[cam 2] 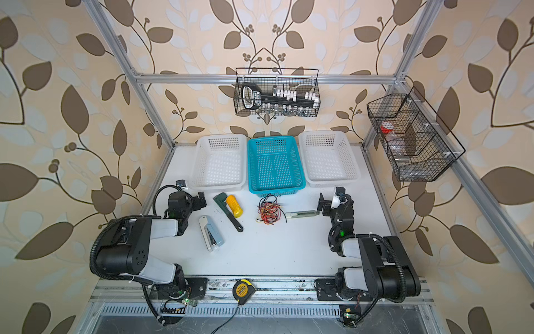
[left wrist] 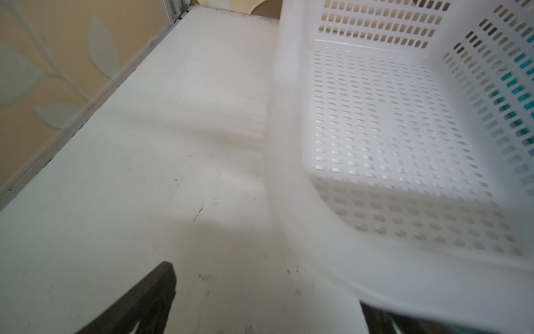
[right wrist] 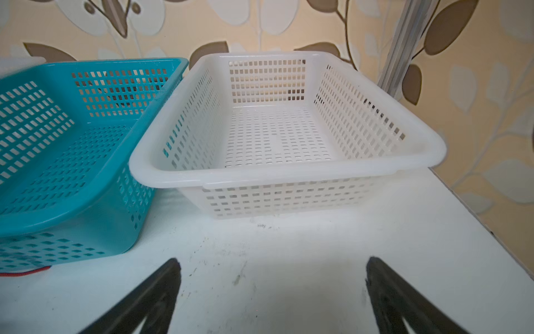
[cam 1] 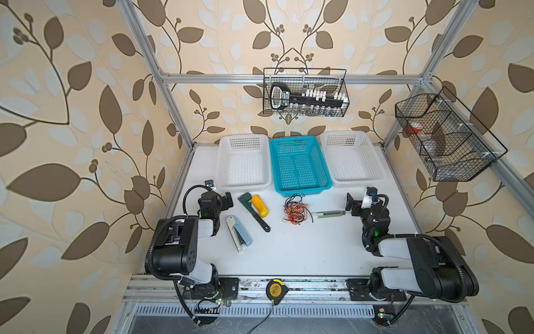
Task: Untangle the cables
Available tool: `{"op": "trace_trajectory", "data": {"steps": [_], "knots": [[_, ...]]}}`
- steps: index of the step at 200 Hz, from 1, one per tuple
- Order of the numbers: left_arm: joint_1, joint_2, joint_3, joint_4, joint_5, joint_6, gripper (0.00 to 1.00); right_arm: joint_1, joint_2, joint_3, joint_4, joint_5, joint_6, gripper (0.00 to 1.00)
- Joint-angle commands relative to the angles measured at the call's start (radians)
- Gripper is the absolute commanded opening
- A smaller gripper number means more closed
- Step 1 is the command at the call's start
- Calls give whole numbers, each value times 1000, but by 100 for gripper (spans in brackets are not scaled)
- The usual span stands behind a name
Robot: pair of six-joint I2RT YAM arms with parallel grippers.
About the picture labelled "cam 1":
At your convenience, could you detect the green pipe wrench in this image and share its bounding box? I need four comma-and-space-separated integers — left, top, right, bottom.
238, 192, 271, 232

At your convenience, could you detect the green utility knife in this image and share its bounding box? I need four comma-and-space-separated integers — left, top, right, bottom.
311, 210, 346, 219

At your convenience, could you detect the aluminium frame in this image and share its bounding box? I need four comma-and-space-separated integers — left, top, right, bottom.
133, 1, 533, 333

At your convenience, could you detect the left white plastic basket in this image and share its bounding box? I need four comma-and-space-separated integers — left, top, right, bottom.
214, 134, 273, 191

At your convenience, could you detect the teal plastic basket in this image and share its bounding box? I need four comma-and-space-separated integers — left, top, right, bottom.
269, 136, 332, 198

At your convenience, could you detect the yellow tape measure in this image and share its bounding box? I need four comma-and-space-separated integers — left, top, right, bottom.
266, 279, 289, 306

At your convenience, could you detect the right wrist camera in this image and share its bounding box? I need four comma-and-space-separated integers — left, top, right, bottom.
362, 186, 378, 209

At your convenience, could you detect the right black wire basket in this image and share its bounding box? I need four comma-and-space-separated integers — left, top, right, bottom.
395, 86, 508, 182

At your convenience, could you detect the red item in basket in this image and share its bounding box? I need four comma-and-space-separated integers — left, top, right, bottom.
406, 122, 424, 135

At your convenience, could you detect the white plastic basket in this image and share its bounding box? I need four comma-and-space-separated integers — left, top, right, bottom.
214, 134, 273, 191
320, 131, 386, 187

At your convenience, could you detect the yellow cable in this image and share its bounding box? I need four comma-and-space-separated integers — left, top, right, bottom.
285, 203, 307, 225

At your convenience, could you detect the black wire basket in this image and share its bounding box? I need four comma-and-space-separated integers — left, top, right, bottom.
395, 86, 508, 182
263, 67, 350, 118

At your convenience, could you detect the black cable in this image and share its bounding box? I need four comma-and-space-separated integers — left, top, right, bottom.
284, 193, 314, 224

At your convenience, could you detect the back black wire basket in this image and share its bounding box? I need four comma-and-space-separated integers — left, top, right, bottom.
263, 67, 350, 118

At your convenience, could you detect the right white plastic basket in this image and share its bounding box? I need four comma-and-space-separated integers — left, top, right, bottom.
320, 131, 386, 187

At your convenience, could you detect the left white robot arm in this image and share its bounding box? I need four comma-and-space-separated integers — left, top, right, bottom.
145, 184, 234, 299

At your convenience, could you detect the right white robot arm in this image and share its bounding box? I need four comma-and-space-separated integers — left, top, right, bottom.
345, 187, 480, 303

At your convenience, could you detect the grey blue stapler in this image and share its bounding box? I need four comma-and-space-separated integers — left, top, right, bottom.
225, 216, 253, 253

